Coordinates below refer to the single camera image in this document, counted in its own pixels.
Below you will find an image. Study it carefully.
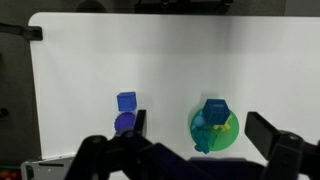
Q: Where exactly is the purple ball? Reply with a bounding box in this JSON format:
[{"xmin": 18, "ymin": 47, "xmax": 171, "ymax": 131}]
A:
[{"xmin": 113, "ymin": 111, "xmax": 137, "ymax": 133}]

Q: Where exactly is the black pole with clamp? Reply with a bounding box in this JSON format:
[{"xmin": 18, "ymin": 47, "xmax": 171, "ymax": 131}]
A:
[{"xmin": 0, "ymin": 21, "xmax": 44, "ymax": 42}]

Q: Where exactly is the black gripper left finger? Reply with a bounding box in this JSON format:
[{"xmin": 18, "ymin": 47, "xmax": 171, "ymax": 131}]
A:
[{"xmin": 64, "ymin": 109, "xmax": 155, "ymax": 180}]

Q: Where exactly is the green bowl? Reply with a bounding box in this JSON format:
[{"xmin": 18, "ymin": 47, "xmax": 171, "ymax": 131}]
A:
[{"xmin": 189, "ymin": 106, "xmax": 240, "ymax": 152}]

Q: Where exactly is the dark round object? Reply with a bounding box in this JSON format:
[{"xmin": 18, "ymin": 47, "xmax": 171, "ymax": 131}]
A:
[{"xmin": 75, "ymin": 0, "xmax": 108, "ymax": 14}]

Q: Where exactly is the dark blue block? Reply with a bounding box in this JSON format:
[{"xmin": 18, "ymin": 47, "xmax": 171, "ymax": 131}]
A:
[{"xmin": 201, "ymin": 98, "xmax": 232, "ymax": 127}]

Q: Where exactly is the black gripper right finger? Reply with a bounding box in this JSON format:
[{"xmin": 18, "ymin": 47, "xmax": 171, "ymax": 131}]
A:
[{"xmin": 244, "ymin": 111, "xmax": 320, "ymax": 180}]

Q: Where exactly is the yellow star toy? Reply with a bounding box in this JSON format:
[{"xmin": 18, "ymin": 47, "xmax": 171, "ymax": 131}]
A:
[{"xmin": 213, "ymin": 114, "xmax": 233, "ymax": 132}]

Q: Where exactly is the teal toy piece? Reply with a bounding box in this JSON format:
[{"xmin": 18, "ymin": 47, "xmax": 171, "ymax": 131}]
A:
[{"xmin": 191, "ymin": 111, "xmax": 219, "ymax": 155}]

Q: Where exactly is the black device bar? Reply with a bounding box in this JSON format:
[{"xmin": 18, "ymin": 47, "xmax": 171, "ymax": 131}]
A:
[{"xmin": 134, "ymin": 0, "xmax": 234, "ymax": 14}]

